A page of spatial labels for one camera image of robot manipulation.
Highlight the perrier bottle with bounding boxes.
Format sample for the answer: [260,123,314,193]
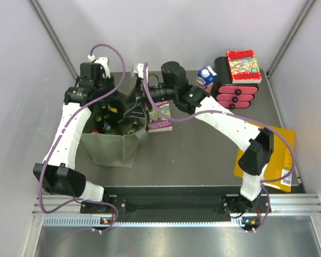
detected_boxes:
[127,121,140,134]

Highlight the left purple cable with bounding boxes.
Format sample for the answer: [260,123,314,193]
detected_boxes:
[38,43,126,232]

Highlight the aluminium frame rail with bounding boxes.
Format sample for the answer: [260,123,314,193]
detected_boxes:
[33,194,321,229]

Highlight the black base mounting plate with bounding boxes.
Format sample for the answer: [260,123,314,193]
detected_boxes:
[80,187,272,222]

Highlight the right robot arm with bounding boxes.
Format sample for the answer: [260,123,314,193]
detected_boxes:
[124,61,274,214]

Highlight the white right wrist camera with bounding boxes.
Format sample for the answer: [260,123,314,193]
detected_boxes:
[131,63,144,79]

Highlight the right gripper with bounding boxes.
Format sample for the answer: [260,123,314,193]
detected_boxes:
[124,80,176,120]

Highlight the green canvas bag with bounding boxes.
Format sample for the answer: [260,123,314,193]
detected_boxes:
[80,91,147,168]

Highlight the black pink drawer unit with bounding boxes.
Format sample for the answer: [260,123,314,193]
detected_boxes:
[210,57,259,110]

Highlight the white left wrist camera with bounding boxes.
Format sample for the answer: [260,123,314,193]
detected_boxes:
[87,54,111,78]

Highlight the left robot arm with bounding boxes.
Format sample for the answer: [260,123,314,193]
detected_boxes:
[33,57,114,212]

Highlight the blue juice carton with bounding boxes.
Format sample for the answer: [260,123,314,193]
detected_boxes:
[196,66,218,93]

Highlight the yellow folder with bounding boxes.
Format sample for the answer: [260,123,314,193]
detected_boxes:
[233,125,296,193]

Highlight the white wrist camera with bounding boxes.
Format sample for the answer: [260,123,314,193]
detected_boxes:
[131,63,144,79]
[87,54,111,78]

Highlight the purple treehouse book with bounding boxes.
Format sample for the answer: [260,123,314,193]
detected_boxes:
[148,101,172,133]

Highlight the red comic book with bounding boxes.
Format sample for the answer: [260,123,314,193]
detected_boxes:
[226,49,262,84]

